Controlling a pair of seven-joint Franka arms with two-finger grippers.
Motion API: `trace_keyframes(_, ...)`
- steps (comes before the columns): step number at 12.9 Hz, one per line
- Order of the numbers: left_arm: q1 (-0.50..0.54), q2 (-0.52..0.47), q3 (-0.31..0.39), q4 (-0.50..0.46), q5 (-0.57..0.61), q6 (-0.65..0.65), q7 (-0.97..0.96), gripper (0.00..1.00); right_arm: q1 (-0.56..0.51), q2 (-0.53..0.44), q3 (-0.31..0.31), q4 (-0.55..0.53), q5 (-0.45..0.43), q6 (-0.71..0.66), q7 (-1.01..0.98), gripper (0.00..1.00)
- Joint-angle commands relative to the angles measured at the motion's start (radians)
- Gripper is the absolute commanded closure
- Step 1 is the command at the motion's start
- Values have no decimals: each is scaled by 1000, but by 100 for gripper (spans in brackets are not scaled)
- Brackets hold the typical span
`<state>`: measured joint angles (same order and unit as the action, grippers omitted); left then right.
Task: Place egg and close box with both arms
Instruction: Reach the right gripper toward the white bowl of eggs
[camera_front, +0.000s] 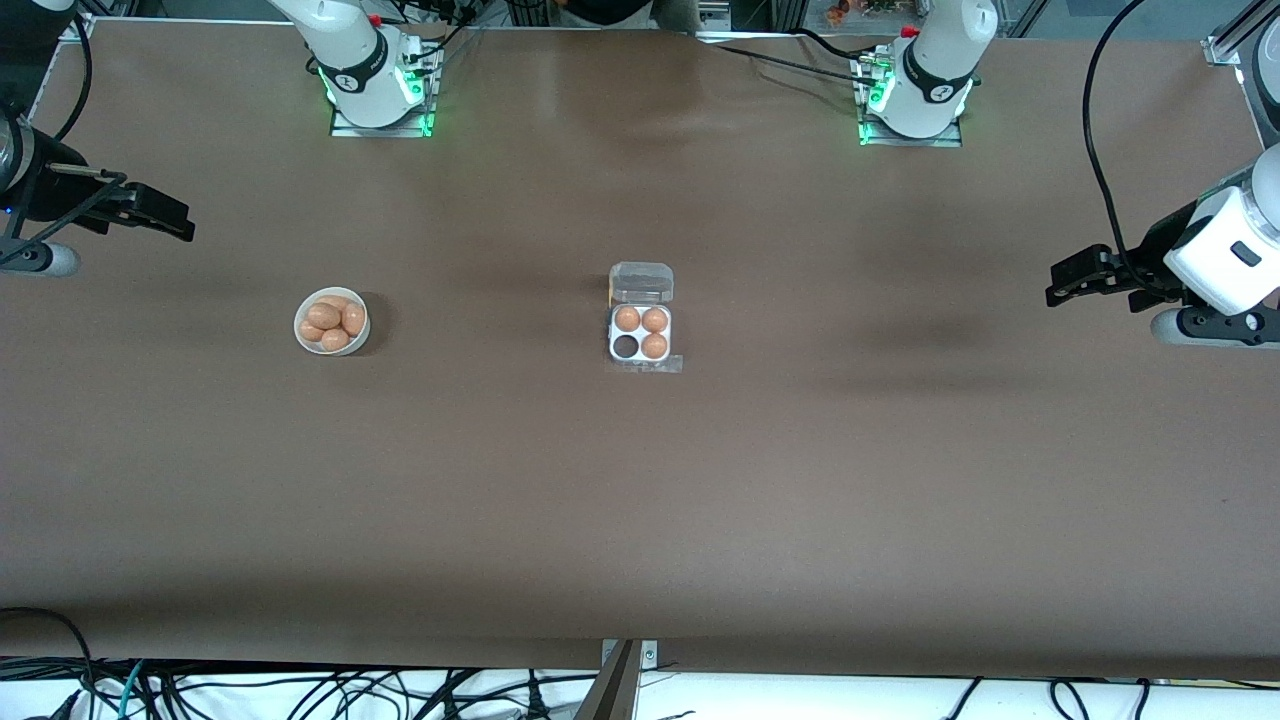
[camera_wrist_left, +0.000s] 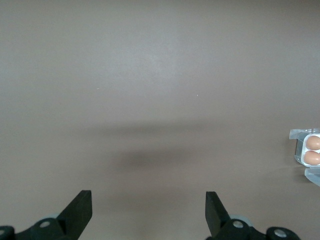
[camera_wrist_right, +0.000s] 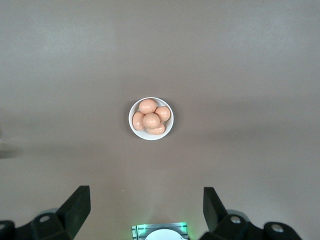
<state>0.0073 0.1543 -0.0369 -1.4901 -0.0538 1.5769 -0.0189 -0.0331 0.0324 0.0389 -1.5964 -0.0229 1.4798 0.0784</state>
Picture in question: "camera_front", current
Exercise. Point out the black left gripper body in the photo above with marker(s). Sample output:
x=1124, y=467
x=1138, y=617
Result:
x=1152, y=245

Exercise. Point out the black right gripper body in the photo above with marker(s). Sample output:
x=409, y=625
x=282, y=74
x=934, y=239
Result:
x=48, y=190

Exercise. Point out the clear plastic four-egg box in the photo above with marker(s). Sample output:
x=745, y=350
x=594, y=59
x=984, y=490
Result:
x=642, y=283

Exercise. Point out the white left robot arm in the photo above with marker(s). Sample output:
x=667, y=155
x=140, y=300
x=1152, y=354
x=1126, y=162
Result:
x=935, y=70

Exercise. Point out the white round bowl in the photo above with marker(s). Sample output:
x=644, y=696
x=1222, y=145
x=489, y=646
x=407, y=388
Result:
x=300, y=345

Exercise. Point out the orange items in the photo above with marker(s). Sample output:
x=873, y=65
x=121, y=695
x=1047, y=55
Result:
x=838, y=12

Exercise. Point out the clear adhesive tape piece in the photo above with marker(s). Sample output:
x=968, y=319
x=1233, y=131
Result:
x=672, y=365
x=625, y=367

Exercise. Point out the dark metal pole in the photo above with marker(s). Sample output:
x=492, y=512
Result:
x=615, y=695

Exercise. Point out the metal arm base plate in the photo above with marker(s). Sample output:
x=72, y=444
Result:
x=910, y=142
x=380, y=132

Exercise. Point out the silver metal bracket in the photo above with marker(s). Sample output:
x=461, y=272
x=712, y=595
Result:
x=650, y=655

